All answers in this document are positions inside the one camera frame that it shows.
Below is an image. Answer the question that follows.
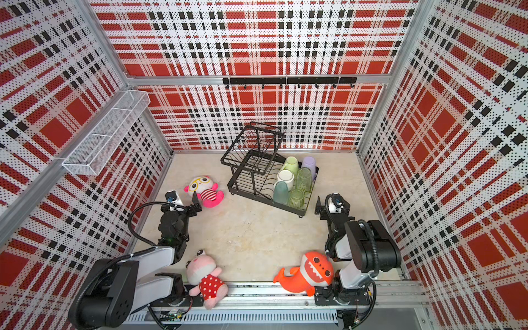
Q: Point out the white mug red interior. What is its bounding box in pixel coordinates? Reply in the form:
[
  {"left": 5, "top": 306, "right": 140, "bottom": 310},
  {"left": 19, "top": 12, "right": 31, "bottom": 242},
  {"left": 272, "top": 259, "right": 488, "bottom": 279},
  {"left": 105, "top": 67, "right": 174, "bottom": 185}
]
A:
[{"left": 276, "top": 169, "right": 295, "bottom": 191}]

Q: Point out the pink bear plush toy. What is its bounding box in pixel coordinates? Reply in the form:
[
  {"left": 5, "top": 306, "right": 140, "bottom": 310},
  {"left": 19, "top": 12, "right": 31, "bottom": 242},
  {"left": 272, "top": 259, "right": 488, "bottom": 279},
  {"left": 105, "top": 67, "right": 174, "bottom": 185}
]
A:
[{"left": 186, "top": 250, "right": 228, "bottom": 309}]

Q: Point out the black wire dish rack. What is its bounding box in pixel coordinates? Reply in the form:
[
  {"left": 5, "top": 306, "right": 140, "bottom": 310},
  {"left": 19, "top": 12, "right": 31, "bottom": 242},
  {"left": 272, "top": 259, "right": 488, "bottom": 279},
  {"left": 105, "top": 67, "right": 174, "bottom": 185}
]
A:
[{"left": 221, "top": 122, "right": 312, "bottom": 218}]

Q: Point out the white mug green handle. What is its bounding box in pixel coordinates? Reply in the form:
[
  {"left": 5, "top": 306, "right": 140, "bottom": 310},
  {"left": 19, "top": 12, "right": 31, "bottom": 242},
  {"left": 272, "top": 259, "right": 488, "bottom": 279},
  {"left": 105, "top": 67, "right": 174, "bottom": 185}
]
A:
[{"left": 281, "top": 156, "right": 299, "bottom": 177}]

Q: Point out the black wall hook rail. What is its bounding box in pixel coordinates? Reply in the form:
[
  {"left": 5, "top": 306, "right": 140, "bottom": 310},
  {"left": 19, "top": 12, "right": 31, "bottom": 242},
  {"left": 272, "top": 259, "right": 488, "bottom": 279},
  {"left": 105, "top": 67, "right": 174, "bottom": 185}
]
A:
[{"left": 222, "top": 76, "right": 358, "bottom": 88}]

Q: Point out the white wire wall basket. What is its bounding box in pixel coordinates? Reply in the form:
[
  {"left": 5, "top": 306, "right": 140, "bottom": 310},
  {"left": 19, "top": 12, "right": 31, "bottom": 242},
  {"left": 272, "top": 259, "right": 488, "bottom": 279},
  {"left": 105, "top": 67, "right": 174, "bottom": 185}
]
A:
[{"left": 62, "top": 89, "right": 150, "bottom": 175}]

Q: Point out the lavender plastic cup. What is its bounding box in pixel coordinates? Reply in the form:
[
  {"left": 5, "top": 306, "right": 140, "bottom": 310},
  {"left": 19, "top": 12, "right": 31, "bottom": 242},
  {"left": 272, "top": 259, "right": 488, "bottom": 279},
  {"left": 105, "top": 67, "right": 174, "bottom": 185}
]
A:
[{"left": 302, "top": 156, "right": 316, "bottom": 181}]

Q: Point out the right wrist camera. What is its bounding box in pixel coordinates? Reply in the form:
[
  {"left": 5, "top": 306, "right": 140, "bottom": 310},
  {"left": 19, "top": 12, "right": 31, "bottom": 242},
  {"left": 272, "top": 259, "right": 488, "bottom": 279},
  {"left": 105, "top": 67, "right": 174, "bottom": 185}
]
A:
[{"left": 326, "top": 193, "right": 344, "bottom": 214}]

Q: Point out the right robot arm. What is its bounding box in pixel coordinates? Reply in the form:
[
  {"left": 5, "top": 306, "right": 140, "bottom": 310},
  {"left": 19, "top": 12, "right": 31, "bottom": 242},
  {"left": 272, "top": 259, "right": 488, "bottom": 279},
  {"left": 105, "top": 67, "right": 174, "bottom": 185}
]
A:
[{"left": 314, "top": 193, "right": 402, "bottom": 306}]

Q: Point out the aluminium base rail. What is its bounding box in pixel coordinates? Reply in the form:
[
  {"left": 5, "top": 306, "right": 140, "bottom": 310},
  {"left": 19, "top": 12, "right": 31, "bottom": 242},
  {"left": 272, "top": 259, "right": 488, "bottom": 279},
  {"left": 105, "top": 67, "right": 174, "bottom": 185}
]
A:
[{"left": 123, "top": 280, "right": 435, "bottom": 329}]

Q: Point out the yellow pink owl plush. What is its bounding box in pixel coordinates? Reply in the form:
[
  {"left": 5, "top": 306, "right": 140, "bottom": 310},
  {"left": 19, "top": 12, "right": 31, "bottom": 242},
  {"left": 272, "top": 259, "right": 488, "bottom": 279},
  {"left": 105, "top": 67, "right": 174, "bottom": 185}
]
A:
[{"left": 184, "top": 175, "right": 224, "bottom": 208}]

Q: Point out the tall green glass cup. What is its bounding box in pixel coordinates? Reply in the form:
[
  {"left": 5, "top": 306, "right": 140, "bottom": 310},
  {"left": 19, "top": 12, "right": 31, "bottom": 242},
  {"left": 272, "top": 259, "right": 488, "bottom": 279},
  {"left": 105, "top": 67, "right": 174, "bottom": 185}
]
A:
[{"left": 296, "top": 167, "right": 313, "bottom": 193}]

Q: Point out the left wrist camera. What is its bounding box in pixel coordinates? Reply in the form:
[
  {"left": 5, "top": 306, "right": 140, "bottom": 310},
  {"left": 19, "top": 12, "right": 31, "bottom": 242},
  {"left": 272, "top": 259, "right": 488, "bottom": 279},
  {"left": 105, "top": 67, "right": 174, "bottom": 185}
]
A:
[{"left": 165, "top": 190, "right": 184, "bottom": 206}]

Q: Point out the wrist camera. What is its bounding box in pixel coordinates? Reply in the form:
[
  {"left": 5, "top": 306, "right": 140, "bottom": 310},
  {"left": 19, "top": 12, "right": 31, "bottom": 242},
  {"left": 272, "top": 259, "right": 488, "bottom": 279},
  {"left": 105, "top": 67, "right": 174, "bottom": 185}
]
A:
[
  {"left": 165, "top": 190, "right": 184, "bottom": 206},
  {"left": 326, "top": 193, "right": 344, "bottom": 214}
]

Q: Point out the teal glass cup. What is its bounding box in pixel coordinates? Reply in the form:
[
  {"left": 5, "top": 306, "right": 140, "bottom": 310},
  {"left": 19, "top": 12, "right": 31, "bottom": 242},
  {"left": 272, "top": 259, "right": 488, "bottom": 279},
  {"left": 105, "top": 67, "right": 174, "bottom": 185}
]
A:
[{"left": 273, "top": 181, "right": 290, "bottom": 205}]

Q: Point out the red shark plush toy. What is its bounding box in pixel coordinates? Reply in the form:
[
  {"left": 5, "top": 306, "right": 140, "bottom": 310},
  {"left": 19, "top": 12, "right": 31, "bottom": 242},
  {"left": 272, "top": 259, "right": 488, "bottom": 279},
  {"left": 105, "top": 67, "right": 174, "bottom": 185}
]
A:
[{"left": 274, "top": 252, "right": 334, "bottom": 296}]

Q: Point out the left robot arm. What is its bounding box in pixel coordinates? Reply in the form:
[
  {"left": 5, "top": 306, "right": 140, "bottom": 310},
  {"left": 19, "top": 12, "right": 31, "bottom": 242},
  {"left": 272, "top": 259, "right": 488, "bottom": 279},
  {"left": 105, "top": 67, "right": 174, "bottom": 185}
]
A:
[{"left": 67, "top": 191, "right": 202, "bottom": 329}]

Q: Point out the short green glass cup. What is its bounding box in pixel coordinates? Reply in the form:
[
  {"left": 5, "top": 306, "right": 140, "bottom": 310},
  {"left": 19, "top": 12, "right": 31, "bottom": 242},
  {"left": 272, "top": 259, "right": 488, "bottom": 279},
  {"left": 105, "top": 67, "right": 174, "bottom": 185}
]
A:
[{"left": 288, "top": 188, "right": 305, "bottom": 210}]

